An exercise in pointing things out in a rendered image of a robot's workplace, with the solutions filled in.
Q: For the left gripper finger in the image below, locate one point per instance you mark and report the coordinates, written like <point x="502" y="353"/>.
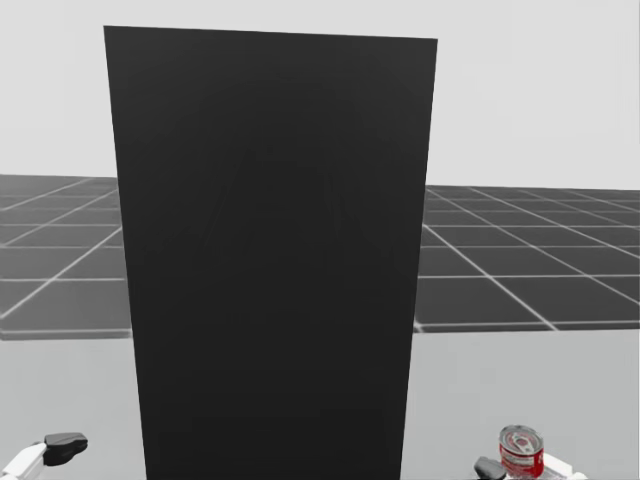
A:
<point x="62" y="446"/>

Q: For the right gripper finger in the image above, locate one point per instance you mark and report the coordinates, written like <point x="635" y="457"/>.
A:
<point x="560" y="470"/>
<point x="491" y="470"/>

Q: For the black screen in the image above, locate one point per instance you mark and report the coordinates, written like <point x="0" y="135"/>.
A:
<point x="272" y="250"/>

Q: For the red and white can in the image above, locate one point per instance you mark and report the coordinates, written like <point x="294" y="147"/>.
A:
<point x="522" y="450"/>

